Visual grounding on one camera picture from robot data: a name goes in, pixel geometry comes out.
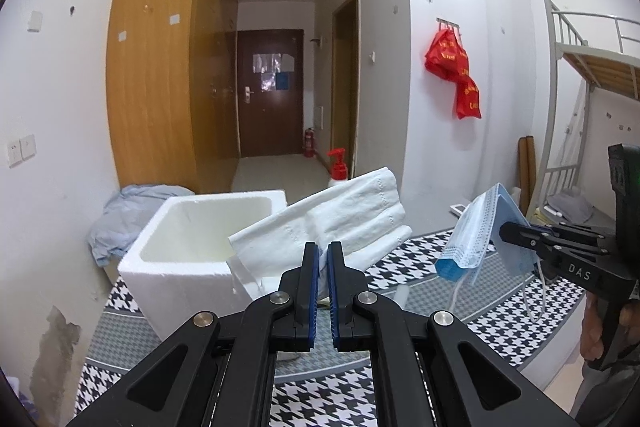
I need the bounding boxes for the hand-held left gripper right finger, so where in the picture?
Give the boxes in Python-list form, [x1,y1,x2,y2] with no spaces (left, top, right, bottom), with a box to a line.
[327,242,581,427]

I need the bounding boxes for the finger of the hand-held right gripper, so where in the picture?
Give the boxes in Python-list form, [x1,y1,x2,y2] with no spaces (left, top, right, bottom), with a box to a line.
[530,221,616,240]
[499,221,608,258]

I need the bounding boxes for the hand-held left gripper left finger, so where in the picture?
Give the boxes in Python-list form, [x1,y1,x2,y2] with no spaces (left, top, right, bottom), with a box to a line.
[65,242,321,427]

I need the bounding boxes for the blue face mask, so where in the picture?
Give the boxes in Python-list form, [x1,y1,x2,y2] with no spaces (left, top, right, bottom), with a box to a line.
[434,183,546,323]

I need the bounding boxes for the white foam box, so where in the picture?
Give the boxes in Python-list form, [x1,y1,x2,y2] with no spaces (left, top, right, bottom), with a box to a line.
[117,190,301,362]

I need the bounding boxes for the person's right hand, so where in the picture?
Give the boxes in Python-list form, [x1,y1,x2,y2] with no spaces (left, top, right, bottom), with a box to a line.
[580,293,640,360]

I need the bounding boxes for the grey cushion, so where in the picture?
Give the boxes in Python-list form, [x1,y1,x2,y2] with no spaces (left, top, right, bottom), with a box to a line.
[547,192,593,220]

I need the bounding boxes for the wooden boards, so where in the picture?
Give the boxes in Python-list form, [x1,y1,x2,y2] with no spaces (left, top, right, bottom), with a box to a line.
[517,136,536,212]

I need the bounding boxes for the houndstooth table cloth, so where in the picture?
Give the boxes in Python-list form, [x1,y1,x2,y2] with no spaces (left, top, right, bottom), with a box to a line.
[75,227,588,427]

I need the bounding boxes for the white red pump bottle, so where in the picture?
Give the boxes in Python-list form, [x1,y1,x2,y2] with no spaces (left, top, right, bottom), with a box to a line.
[326,148,348,188]

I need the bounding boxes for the red plastic bag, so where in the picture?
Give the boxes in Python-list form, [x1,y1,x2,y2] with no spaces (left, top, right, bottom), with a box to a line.
[425,31,471,82]
[454,74,482,120]

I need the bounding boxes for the metal bunk bed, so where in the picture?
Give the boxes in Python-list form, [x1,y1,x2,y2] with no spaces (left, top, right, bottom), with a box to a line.
[542,0,640,228]

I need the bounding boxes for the dark brown door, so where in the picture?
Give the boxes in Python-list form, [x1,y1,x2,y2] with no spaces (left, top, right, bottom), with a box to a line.
[236,28,306,158]

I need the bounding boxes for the light wooden side door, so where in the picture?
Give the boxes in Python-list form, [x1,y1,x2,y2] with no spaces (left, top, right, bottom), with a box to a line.
[331,0,362,178]

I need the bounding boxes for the light blue bundled sheet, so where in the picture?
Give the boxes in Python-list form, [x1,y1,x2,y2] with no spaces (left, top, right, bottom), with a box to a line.
[86,184,196,268]

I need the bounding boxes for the wooden wardrobe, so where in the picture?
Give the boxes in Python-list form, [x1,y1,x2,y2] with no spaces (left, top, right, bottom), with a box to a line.
[106,0,240,195]

